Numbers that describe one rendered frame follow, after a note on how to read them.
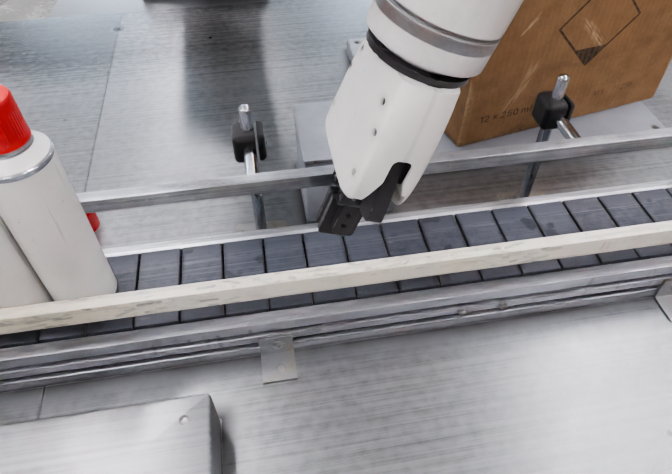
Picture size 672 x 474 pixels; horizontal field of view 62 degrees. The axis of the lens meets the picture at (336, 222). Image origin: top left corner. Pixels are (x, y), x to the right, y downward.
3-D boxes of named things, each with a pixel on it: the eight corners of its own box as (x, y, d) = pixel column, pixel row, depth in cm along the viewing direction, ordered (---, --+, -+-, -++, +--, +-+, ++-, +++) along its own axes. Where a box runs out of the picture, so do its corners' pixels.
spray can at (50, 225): (57, 326, 47) (-73, 129, 32) (57, 279, 50) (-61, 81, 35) (121, 309, 48) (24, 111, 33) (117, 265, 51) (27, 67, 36)
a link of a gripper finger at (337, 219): (343, 167, 43) (315, 226, 48) (350, 195, 41) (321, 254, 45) (380, 173, 44) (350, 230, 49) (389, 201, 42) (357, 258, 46)
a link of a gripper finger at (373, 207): (400, 110, 37) (367, 118, 43) (383, 224, 38) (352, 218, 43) (416, 114, 38) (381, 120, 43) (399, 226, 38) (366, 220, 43)
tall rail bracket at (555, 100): (530, 238, 60) (578, 112, 48) (505, 192, 65) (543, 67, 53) (558, 235, 61) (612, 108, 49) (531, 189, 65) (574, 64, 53)
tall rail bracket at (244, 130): (251, 275, 57) (229, 148, 45) (247, 224, 62) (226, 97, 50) (283, 271, 57) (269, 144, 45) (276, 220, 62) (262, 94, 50)
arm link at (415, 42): (366, -42, 37) (350, 1, 39) (399, 21, 31) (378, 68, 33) (473, -8, 40) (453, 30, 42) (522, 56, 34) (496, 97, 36)
